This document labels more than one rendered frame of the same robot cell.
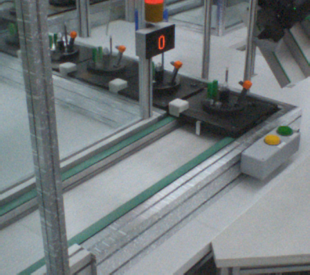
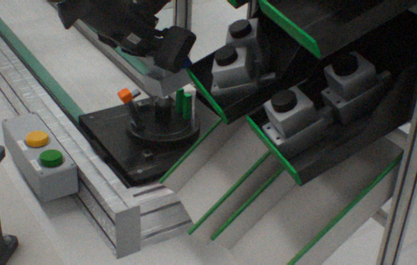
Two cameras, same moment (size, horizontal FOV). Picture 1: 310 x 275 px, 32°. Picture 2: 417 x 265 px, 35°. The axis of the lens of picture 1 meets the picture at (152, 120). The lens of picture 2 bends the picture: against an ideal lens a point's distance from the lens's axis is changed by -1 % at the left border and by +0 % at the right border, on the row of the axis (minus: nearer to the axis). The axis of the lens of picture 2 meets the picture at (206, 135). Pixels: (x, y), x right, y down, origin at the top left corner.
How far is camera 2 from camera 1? 222 cm
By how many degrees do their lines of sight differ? 88
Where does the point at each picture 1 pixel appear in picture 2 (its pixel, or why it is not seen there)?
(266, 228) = not seen: outside the picture
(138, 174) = (80, 69)
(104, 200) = (52, 47)
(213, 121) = (121, 108)
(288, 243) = not seen: outside the picture
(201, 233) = not seen: outside the picture
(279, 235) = not seen: outside the picture
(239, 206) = not seen: outside the picture
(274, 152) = (12, 133)
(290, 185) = (0, 192)
